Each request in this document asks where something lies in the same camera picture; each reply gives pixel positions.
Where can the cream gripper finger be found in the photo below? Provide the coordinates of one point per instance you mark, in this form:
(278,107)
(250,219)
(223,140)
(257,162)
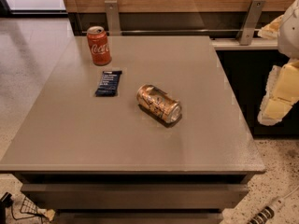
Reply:
(271,30)
(282,93)

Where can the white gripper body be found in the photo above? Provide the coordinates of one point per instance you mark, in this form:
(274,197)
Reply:
(290,32)

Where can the orange soda can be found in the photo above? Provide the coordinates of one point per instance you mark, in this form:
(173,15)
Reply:
(159,103)

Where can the red Coca-Cola can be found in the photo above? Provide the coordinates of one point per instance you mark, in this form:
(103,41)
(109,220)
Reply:
(98,44)

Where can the white power strip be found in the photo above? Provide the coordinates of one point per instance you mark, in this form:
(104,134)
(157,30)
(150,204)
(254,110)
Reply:
(269,210)

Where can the dark blue snack bar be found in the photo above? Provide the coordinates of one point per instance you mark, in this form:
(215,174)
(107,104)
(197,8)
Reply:
(108,85)

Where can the grey drawer cabinet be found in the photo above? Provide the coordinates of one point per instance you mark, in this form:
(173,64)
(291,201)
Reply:
(106,160)

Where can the right metal bracket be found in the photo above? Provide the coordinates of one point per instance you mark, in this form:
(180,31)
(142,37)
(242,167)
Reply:
(246,33)

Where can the metal bracket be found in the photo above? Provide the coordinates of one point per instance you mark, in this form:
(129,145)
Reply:
(246,33)
(113,17)

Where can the left metal bracket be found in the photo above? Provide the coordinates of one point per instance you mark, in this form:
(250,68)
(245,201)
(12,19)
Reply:
(113,17)

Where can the horizontal metal rail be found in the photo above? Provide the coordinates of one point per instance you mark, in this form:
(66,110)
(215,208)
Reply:
(230,32)

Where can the black wire basket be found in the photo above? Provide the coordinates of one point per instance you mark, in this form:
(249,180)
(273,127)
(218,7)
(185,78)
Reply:
(23,208)

